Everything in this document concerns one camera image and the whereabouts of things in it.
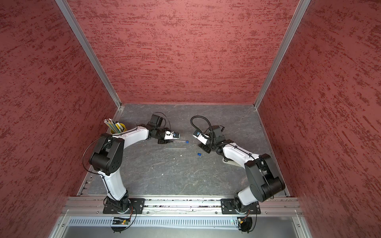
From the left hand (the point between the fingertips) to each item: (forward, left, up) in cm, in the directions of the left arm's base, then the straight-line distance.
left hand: (170, 137), depth 97 cm
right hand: (-5, -21, +3) cm, 22 cm away
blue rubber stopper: (0, -11, -4) cm, 12 cm away
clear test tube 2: (-5, -2, -5) cm, 8 cm away
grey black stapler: (-16, -39, -3) cm, 42 cm away
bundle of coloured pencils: (+3, +36, +12) cm, 38 cm away
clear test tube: (0, -7, -4) cm, 9 cm away
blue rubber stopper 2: (-10, -19, -3) cm, 22 cm away
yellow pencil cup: (+2, +33, +5) cm, 34 cm away
